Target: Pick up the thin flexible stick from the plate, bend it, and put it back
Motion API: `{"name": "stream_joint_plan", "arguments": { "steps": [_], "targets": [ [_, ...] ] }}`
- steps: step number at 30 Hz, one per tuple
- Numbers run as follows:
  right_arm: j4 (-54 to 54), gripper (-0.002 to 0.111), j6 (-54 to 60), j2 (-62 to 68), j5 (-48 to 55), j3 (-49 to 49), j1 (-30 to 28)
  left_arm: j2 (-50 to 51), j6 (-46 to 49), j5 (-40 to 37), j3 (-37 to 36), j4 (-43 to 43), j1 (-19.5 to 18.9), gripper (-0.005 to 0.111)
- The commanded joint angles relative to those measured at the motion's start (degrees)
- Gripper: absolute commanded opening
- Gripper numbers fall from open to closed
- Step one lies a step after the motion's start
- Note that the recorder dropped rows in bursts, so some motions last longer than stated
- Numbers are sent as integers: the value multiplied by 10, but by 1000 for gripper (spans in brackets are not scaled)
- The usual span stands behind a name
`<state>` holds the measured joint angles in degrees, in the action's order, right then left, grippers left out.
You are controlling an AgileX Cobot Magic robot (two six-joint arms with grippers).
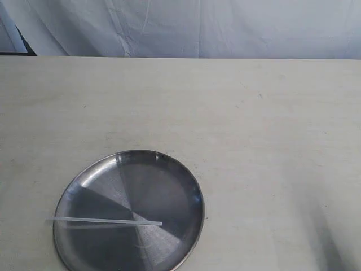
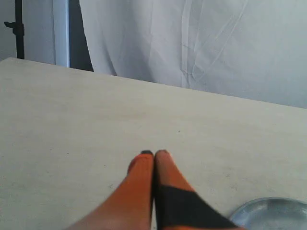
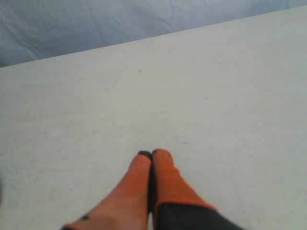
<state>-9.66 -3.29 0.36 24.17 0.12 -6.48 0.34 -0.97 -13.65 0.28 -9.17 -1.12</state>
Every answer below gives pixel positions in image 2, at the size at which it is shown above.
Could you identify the white backdrop cloth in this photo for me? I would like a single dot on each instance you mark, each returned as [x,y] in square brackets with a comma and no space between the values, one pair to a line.
[254,49]

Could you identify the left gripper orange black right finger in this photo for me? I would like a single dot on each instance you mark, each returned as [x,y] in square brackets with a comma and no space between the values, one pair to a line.
[177,205]

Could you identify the round steel plate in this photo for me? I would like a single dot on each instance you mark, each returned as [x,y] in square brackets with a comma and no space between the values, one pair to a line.
[271,213]

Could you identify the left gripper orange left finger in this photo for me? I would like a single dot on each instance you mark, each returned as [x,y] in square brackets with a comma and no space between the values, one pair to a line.
[129,207]

